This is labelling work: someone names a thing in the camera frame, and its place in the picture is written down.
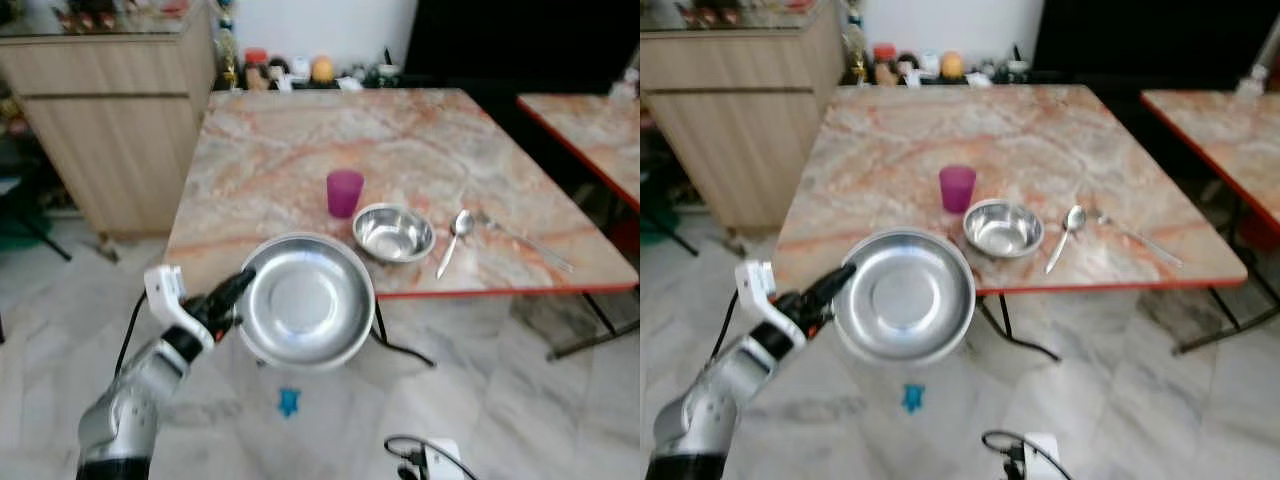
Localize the red edged marble table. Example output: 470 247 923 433
516 92 641 213
1141 88 1280 237

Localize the golden trophy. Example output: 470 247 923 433
217 0 242 89
845 0 870 85

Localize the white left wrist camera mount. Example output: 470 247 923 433
734 259 803 346
143 264 217 351

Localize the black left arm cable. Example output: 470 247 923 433
707 290 741 367
113 290 151 381

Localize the steel fork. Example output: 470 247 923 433
474 211 576 275
1088 208 1184 269

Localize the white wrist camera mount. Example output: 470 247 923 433
143 264 217 351
734 259 803 346
416 438 467 480
1016 432 1063 480

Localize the large black screen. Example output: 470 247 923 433
404 0 641 89
1030 0 1280 87

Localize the purple plastic cup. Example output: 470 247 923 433
938 165 977 214
326 169 365 220

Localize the light wooden cabinet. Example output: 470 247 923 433
0 4 218 241
640 4 847 237

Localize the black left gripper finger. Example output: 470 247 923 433
802 262 859 303
212 266 259 307

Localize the steel spoon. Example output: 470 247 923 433
1045 205 1088 275
436 209 476 280

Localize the black floor cable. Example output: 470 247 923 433
374 300 438 369
978 296 1064 363

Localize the round steel plate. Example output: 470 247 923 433
832 227 977 367
236 232 377 373

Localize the marble pattern folding table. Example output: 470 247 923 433
163 87 640 363
772 84 1271 357

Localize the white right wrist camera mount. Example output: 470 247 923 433
1016 432 1063 480
416 438 467 480

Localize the small steel bowl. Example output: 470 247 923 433
352 203 437 264
962 198 1046 260

